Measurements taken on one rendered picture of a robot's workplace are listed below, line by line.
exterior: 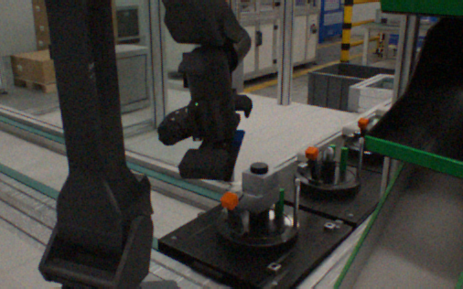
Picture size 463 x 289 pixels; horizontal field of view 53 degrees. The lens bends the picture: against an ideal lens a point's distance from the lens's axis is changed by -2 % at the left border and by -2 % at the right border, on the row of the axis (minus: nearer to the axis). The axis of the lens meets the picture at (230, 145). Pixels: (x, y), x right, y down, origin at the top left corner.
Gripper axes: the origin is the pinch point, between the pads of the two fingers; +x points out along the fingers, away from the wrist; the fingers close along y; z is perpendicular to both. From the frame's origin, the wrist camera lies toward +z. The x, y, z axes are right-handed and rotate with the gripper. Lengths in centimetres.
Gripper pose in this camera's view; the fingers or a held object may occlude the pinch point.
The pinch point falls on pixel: (223, 162)
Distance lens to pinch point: 69.8
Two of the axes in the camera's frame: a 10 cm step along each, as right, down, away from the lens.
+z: -9.6, -0.3, 2.8
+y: -2.4, 5.7, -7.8
